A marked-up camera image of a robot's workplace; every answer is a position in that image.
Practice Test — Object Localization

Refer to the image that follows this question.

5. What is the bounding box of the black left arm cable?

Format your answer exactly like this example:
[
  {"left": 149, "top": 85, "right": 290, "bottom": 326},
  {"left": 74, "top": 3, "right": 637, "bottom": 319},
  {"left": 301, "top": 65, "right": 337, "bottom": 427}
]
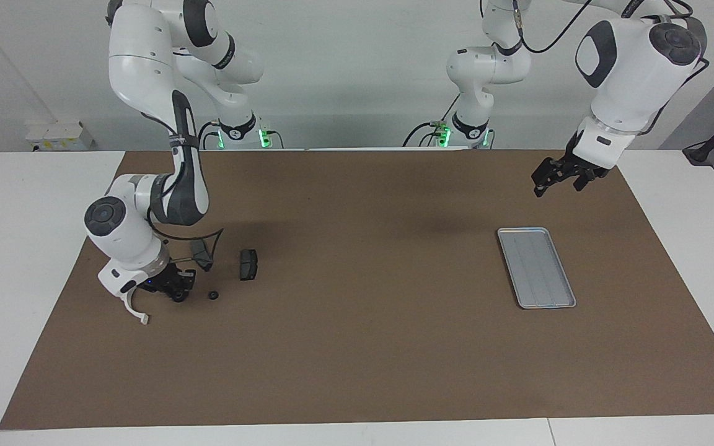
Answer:
[{"left": 509, "top": 0, "right": 711, "bottom": 121}]

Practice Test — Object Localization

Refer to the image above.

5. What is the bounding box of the white wall socket box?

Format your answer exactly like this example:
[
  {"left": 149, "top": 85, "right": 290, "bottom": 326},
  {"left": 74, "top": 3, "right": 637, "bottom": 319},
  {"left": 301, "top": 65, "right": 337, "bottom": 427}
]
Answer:
[{"left": 25, "top": 121, "right": 94, "bottom": 152}]

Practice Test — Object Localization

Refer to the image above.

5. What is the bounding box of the black left base cable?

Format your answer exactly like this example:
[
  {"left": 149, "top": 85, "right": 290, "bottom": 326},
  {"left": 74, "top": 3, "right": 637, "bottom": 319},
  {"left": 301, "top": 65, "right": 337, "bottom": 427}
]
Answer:
[{"left": 402, "top": 93, "right": 462, "bottom": 148}]

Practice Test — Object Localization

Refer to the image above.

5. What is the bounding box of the black right base cable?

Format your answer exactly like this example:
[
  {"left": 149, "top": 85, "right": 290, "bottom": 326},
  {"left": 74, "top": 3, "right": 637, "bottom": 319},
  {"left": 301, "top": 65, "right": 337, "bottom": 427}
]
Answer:
[{"left": 196, "top": 121, "right": 224, "bottom": 151}]

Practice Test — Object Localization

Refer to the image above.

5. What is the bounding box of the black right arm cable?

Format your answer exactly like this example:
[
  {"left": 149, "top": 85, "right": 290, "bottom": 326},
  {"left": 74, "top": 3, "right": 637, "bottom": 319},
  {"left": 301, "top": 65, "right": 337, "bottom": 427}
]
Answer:
[{"left": 146, "top": 111, "right": 225, "bottom": 273}]

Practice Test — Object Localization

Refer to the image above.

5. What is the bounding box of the short dark brake pad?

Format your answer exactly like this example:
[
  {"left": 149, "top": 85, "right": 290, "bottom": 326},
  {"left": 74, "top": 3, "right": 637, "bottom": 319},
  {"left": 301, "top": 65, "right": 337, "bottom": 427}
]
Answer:
[{"left": 239, "top": 248, "right": 259, "bottom": 281}]

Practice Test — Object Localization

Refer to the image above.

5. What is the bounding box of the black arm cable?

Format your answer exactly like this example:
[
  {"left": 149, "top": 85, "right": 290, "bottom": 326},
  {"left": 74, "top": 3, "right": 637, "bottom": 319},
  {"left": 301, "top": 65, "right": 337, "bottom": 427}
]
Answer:
[
  {"left": 146, "top": 111, "right": 225, "bottom": 273},
  {"left": 509, "top": 0, "right": 711, "bottom": 121}
]

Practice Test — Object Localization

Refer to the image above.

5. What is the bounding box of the long dark brake pad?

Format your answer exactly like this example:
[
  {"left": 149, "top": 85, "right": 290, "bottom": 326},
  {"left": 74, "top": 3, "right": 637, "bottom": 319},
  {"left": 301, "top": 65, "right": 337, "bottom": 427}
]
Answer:
[{"left": 190, "top": 238, "right": 214, "bottom": 273}]

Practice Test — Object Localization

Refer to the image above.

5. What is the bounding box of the white semicircular plastic bracket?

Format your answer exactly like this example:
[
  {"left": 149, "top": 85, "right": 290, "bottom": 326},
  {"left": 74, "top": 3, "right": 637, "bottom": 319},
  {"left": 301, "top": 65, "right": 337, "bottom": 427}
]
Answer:
[{"left": 124, "top": 291, "right": 149, "bottom": 326}]

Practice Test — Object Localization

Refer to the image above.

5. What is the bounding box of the brown table mat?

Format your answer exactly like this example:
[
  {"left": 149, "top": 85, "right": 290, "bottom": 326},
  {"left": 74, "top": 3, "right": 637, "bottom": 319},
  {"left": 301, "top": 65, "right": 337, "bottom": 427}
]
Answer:
[{"left": 0, "top": 149, "right": 714, "bottom": 431}]

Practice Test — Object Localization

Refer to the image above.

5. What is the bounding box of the silver metal tray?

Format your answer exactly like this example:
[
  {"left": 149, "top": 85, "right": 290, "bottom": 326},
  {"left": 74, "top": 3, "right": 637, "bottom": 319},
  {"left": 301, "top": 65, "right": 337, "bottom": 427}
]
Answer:
[{"left": 496, "top": 227, "right": 577, "bottom": 310}]

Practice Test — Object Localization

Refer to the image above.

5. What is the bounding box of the black base cable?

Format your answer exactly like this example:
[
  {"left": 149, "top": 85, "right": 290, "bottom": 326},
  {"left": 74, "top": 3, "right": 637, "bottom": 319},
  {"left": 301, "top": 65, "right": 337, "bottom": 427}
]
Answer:
[
  {"left": 402, "top": 93, "right": 462, "bottom": 148},
  {"left": 196, "top": 121, "right": 224, "bottom": 151}
]

